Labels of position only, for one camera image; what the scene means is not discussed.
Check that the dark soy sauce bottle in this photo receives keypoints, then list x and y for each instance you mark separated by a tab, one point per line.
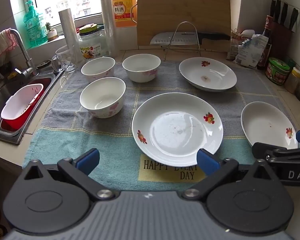
263	55

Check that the glass jar, green lid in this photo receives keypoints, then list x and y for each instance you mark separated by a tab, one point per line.
92	50

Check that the small potted plant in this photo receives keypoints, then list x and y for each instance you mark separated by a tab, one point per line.
51	33

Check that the white bowl pink flowers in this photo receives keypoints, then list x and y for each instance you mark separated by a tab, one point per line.
97	66
140	65
102	92

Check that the green lidded sauce jar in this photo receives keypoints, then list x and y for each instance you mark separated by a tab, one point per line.
277	75

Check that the dark wooden knife block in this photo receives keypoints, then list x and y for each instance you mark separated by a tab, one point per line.
280	45

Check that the green dish soap bottle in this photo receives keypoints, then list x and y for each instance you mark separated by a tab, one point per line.
35	30

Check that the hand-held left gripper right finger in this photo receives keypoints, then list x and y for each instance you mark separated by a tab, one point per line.
207	162

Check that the white stained floral plate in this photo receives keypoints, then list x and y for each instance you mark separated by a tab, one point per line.
215	72

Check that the bamboo cutting board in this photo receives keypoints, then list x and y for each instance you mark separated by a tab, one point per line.
177	5

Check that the grey and teal checked towel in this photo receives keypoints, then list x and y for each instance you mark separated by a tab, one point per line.
115	135

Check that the red plastic basin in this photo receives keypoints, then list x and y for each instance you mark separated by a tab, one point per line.
10	126

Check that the yellow lidded jar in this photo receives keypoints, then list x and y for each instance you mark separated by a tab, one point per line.
292	80

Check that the green capped bottle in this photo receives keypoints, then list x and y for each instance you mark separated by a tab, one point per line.
291	63

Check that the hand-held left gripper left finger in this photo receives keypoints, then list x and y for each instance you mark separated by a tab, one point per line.
88	158

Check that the tall clear plastic cup stack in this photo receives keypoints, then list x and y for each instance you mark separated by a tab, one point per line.
108	25

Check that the orange cooking wine jug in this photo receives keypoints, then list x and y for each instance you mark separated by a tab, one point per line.
122	10

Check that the white plastic strainer basket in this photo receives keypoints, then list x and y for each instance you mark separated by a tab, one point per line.
17	102

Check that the metal faucet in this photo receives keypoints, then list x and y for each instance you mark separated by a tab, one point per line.
21	45

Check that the white and blue food bag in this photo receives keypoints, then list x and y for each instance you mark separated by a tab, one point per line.
250	50

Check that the pink and white cloth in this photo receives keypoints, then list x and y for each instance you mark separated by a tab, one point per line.
2	42

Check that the clear glass mug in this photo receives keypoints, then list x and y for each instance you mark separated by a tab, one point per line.
65	57

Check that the steel sink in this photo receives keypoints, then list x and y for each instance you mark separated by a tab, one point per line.
5	85

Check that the red and white food bag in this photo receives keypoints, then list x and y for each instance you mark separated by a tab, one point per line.
233	47

